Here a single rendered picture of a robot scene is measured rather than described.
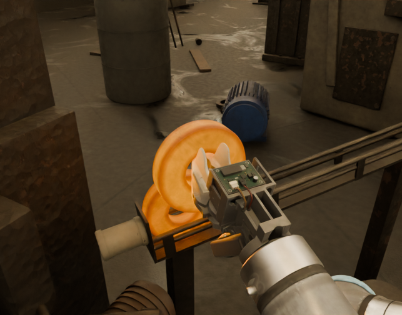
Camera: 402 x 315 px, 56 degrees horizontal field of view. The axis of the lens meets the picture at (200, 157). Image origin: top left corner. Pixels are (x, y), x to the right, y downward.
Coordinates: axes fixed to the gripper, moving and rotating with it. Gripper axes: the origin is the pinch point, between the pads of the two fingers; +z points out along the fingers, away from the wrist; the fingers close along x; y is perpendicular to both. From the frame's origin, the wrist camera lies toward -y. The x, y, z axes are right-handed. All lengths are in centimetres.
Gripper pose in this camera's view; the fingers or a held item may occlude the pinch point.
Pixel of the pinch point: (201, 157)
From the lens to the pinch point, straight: 59.8
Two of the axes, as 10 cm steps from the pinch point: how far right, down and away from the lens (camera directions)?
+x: -9.0, 2.2, -3.6
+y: 1.1, -7.1, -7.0
